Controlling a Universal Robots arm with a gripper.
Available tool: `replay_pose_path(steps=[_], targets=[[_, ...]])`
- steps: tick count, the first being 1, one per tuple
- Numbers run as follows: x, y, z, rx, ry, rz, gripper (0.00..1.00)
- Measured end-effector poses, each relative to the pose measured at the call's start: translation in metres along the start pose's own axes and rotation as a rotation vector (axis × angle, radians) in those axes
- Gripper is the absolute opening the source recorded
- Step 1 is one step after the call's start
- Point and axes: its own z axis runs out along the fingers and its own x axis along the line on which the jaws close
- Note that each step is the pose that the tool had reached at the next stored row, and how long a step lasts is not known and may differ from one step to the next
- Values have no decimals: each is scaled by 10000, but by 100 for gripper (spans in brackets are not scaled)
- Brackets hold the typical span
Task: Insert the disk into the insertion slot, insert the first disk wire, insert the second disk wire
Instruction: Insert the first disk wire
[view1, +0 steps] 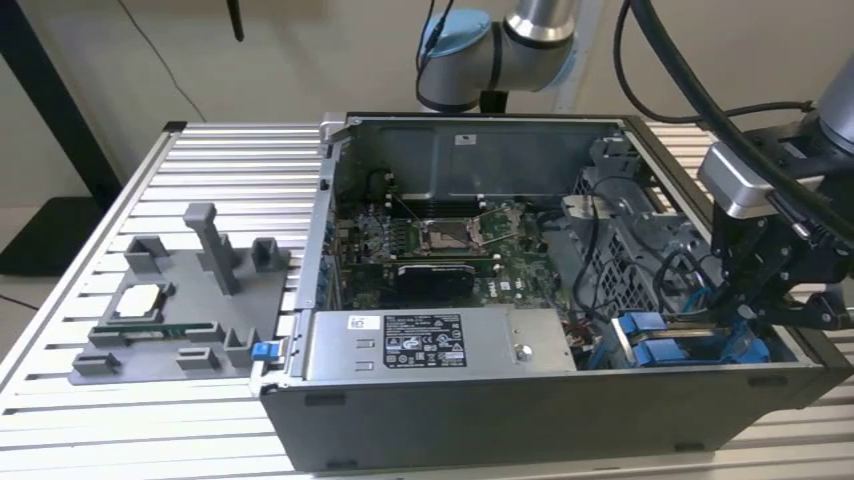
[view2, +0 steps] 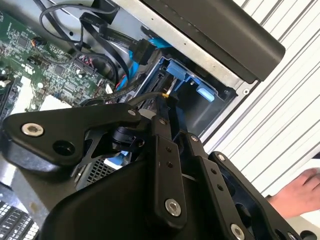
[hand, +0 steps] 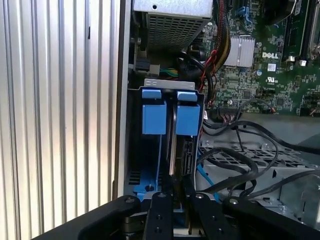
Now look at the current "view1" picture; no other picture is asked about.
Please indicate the black RAM slot row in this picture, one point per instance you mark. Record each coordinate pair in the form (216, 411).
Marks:
(433, 205)

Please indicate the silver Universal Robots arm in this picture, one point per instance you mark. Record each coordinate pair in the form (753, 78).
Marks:
(453, 75)

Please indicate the grey parts rack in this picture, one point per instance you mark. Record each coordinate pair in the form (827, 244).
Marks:
(193, 300)

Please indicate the silver CPU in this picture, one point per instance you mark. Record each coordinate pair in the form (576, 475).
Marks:
(138, 302)

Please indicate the green RAM stick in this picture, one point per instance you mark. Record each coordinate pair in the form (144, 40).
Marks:
(173, 330)

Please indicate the blue case latch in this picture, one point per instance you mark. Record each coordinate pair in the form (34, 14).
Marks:
(264, 350)

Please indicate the black desk post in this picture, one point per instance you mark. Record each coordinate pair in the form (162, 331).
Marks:
(46, 85)

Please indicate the grey metal disk bay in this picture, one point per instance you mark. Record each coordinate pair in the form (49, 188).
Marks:
(620, 270)

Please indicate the silver power supply unit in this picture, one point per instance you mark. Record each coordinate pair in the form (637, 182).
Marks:
(333, 345)

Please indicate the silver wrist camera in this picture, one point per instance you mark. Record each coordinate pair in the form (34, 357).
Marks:
(733, 180)

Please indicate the CPU socket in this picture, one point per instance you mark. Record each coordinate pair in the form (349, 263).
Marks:
(443, 237)

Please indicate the grey plastic bracket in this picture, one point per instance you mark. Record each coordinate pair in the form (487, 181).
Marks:
(609, 157)

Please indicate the black antenna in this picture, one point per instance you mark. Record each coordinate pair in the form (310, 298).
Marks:
(234, 20)

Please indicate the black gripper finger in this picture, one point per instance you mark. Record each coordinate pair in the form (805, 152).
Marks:
(736, 295)
(809, 312)

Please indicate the blue disk carrier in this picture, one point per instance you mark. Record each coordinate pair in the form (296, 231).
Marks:
(656, 352)

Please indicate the green motherboard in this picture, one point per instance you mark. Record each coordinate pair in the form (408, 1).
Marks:
(520, 280)

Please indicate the black graphics card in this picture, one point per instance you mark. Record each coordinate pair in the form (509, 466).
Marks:
(433, 282)

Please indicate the black open PC case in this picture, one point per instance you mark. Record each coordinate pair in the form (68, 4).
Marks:
(467, 425)

